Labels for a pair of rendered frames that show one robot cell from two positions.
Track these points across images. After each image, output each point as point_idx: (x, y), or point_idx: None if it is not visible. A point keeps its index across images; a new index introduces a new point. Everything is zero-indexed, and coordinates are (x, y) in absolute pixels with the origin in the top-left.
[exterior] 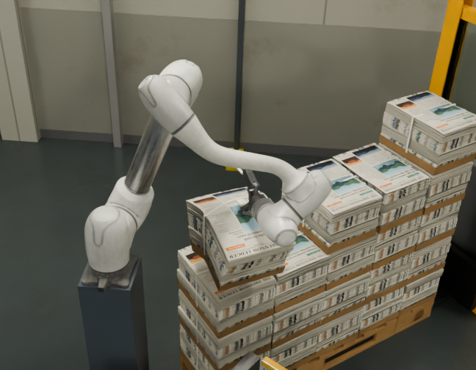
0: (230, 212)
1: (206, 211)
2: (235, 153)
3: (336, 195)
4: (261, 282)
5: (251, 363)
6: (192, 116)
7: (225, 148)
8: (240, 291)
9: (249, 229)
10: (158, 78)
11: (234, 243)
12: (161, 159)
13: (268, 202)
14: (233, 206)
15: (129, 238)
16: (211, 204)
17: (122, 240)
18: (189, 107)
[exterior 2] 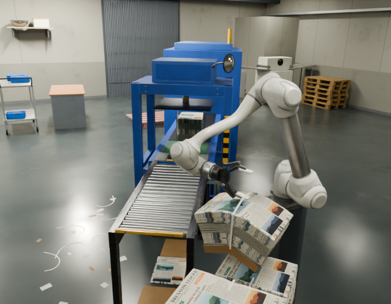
0: (245, 199)
1: (259, 195)
2: (224, 119)
3: (204, 289)
4: (221, 267)
5: (188, 233)
6: (248, 94)
7: (230, 116)
8: (228, 256)
9: (225, 200)
10: (269, 73)
11: (225, 195)
12: (286, 151)
13: (207, 162)
14: (249, 203)
15: (278, 182)
16: (265, 202)
17: (274, 174)
18: (252, 90)
